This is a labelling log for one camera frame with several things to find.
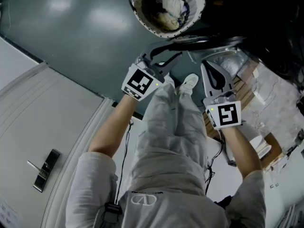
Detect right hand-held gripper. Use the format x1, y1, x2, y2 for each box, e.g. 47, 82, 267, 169
200, 60, 242, 131

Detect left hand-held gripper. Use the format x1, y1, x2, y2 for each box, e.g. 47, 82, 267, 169
121, 45, 183, 102

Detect person's right forearm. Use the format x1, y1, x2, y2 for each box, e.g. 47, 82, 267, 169
220, 124, 264, 178

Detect person's left forearm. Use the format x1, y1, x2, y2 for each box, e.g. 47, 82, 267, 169
88, 95, 135, 157

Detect dark washing machine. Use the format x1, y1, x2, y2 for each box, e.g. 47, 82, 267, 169
201, 0, 304, 92

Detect white room door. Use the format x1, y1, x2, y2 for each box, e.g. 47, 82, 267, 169
0, 61, 117, 228

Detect person's white shoe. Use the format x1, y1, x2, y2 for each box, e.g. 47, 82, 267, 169
178, 73, 200, 97

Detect wooden board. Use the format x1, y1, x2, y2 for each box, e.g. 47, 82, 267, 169
204, 63, 261, 137

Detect striped fabric laundry basket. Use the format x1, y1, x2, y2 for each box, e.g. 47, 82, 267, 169
129, 0, 206, 39

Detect white clothes bundle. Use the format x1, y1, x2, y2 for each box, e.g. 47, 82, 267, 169
154, 0, 190, 30

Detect person's legs in grey trousers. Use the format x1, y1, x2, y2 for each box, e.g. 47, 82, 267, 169
130, 74, 209, 197

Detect black waist pouch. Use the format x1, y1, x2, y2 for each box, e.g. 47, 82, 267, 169
96, 201, 123, 228

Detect black cable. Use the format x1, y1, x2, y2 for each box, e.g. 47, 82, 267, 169
115, 119, 135, 205
204, 136, 226, 196

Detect silver door handle lock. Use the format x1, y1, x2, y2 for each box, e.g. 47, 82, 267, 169
27, 148, 61, 193

